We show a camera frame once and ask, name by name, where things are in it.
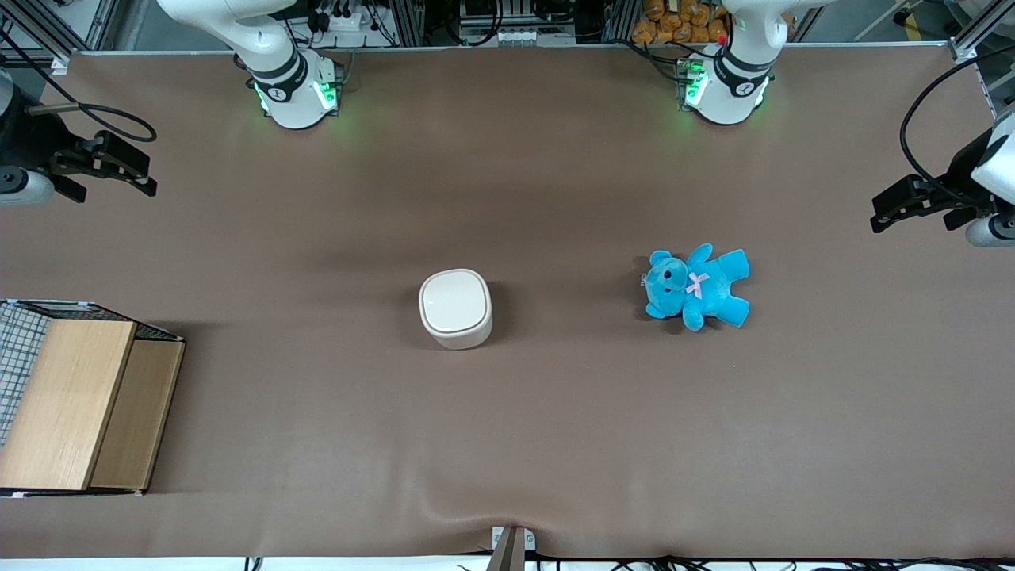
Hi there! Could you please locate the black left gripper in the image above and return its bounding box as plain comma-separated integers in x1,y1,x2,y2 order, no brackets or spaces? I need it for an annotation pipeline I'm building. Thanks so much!
870,127,997,234

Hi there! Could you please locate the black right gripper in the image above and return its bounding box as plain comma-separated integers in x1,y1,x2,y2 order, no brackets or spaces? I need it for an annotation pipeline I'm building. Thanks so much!
0,102,158,204

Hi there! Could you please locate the white lidded trash can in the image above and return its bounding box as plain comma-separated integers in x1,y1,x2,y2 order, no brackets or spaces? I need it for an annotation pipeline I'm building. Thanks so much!
418,269,493,351

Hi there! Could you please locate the blue teddy bear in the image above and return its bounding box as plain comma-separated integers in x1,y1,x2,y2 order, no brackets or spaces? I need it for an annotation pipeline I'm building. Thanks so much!
642,243,752,332

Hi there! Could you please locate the white power strip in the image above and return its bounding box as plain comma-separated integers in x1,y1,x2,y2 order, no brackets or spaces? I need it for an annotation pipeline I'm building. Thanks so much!
316,6,383,34

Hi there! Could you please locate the bag of orange plush toys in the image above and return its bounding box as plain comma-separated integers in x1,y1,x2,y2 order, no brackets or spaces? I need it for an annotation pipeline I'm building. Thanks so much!
631,0,730,46

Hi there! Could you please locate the white terminal block strip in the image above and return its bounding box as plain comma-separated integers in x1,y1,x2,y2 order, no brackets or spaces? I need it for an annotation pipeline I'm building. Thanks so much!
490,27,577,46

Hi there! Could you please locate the brown table mat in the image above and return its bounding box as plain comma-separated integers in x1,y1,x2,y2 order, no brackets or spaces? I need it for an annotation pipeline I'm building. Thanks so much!
0,43,1015,561

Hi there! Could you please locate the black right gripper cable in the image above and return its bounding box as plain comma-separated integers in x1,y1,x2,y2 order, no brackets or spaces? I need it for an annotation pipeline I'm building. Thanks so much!
27,101,158,144

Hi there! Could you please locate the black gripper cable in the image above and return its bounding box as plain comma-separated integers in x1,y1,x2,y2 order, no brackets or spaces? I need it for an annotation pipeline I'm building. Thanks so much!
27,101,158,144
899,46,1015,201

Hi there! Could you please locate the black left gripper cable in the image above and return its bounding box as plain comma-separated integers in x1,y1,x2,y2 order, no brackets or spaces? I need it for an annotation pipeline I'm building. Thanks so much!
899,46,1015,201

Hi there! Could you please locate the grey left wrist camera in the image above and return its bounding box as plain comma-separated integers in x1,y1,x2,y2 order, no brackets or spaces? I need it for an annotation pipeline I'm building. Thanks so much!
965,213,1015,248

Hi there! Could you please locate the aluminium frame post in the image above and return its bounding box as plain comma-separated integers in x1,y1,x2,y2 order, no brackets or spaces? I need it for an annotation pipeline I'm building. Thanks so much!
0,0,121,74
947,0,1015,66

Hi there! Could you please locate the wooden shelf with wire mesh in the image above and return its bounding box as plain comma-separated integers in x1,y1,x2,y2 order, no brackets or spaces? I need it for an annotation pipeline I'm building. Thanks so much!
0,299,186,498

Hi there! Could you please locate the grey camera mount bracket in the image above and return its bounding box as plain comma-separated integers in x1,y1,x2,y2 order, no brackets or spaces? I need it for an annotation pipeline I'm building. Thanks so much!
485,526,537,571

